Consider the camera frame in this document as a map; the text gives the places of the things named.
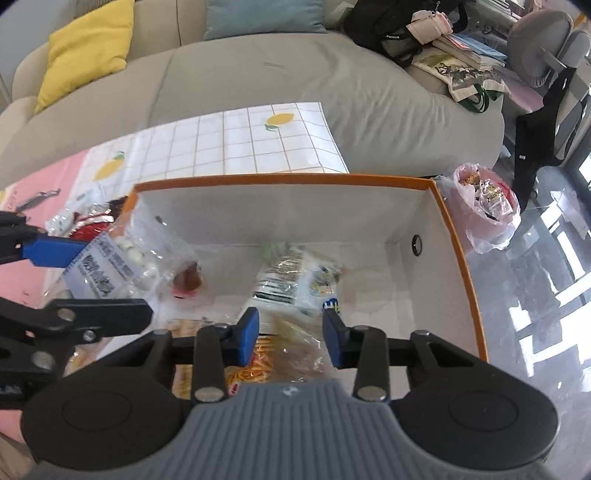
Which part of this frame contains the clear bag of round sweets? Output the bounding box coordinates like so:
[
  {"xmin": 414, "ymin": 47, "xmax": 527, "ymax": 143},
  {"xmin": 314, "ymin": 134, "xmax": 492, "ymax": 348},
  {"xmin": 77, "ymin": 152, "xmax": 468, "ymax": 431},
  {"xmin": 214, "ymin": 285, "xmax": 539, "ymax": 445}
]
[{"xmin": 44, "ymin": 198, "xmax": 204, "ymax": 315}]

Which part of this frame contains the orange cardboard box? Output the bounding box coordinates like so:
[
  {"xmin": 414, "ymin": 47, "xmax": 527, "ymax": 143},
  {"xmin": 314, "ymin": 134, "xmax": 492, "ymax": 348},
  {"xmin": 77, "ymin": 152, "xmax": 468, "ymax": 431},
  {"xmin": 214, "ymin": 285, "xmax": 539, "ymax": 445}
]
[{"xmin": 115, "ymin": 174, "xmax": 490, "ymax": 400}]

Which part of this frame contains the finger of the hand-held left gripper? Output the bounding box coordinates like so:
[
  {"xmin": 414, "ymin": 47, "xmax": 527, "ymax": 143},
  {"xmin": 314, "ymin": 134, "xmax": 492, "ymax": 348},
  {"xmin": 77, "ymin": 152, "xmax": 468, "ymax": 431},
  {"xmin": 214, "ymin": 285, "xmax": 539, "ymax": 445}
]
[
  {"xmin": 0, "ymin": 211, "xmax": 90, "ymax": 269},
  {"xmin": 0, "ymin": 298, "xmax": 154, "ymax": 344}
]

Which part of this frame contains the yellow pillow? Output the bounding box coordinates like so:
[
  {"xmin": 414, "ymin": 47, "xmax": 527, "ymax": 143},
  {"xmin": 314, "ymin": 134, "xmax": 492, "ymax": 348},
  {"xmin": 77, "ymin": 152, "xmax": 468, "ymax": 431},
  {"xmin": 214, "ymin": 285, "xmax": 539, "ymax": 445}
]
[{"xmin": 34, "ymin": 0, "xmax": 136, "ymax": 114}]

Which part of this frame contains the light blue pillow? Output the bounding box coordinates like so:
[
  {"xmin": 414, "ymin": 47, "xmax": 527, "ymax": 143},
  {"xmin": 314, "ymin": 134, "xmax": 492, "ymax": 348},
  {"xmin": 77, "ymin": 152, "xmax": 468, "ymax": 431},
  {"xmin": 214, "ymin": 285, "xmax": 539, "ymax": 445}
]
[{"xmin": 203, "ymin": 0, "xmax": 328, "ymax": 41}]

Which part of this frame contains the white and green snack packet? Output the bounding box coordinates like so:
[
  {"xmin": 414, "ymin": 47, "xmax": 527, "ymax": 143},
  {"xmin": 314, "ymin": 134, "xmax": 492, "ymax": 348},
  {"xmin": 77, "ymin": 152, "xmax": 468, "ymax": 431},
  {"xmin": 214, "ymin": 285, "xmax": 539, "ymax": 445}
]
[{"xmin": 252, "ymin": 242, "xmax": 345, "ymax": 319}]

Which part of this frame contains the red and yellow snack packet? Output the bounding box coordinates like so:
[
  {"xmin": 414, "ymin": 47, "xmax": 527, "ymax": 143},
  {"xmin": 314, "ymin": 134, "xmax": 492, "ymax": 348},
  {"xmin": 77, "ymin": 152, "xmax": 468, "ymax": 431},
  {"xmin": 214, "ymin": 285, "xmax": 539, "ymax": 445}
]
[{"xmin": 173, "ymin": 318, "xmax": 278, "ymax": 398}]

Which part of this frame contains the grey desk chair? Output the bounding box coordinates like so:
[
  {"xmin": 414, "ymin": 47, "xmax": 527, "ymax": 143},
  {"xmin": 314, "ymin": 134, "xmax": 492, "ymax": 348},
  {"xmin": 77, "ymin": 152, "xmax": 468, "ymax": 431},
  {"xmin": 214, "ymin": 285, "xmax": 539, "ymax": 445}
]
[{"xmin": 501, "ymin": 9, "xmax": 591, "ymax": 162}]

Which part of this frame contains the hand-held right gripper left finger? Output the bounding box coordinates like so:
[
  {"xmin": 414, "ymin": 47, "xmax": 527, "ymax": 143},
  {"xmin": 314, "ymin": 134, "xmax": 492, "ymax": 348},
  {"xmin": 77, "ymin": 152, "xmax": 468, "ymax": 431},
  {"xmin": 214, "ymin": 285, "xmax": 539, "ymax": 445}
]
[{"xmin": 99, "ymin": 307, "xmax": 260, "ymax": 403}]

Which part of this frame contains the stack of books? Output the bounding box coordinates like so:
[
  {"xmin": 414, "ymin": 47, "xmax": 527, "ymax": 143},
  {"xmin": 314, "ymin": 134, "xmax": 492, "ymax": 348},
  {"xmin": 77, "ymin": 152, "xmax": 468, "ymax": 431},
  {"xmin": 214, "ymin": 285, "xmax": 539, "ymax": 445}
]
[{"xmin": 431, "ymin": 32, "xmax": 509, "ymax": 70}]

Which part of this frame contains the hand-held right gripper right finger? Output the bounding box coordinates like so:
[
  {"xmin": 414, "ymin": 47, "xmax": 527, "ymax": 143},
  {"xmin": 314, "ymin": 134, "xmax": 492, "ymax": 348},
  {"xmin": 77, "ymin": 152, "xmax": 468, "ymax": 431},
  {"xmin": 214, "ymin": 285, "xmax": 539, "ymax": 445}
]
[{"xmin": 322, "ymin": 308, "xmax": 497, "ymax": 402}]

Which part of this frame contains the pale pink pouch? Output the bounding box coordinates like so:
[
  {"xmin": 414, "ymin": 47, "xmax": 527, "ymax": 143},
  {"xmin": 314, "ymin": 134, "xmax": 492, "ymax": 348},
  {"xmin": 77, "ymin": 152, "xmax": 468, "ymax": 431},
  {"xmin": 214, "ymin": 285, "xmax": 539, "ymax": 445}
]
[{"xmin": 406, "ymin": 10, "xmax": 451, "ymax": 44}]

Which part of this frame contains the black backpack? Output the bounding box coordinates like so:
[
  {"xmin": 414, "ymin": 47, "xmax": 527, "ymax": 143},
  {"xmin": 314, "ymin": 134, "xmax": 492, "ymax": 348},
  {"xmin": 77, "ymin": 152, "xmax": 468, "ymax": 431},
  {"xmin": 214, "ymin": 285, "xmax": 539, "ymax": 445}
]
[{"xmin": 344, "ymin": 0, "xmax": 467, "ymax": 60}]

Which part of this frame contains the beige sofa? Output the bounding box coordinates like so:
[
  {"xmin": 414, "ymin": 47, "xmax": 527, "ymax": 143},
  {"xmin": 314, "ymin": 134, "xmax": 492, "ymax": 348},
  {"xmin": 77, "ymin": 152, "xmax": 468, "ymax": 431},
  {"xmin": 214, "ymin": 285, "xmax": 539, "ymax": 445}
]
[{"xmin": 0, "ymin": 0, "xmax": 505, "ymax": 190}]

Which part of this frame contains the plastic bag of snacks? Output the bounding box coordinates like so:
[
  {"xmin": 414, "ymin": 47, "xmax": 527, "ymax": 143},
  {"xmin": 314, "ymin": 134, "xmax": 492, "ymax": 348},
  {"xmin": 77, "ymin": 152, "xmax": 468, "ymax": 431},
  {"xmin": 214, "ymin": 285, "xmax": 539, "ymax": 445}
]
[{"xmin": 436, "ymin": 162, "xmax": 522, "ymax": 254}]

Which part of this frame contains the black garment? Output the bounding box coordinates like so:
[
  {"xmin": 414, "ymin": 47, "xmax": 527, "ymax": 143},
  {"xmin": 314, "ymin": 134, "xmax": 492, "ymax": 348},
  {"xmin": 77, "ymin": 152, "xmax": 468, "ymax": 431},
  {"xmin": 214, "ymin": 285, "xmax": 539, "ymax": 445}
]
[{"xmin": 513, "ymin": 69, "xmax": 571, "ymax": 210}]

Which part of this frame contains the printed tote bag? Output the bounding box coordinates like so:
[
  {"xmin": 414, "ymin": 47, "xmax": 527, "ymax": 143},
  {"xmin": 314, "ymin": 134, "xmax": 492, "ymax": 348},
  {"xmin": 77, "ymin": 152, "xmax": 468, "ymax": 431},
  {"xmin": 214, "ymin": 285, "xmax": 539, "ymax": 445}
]
[{"xmin": 411, "ymin": 53, "xmax": 506, "ymax": 114}]

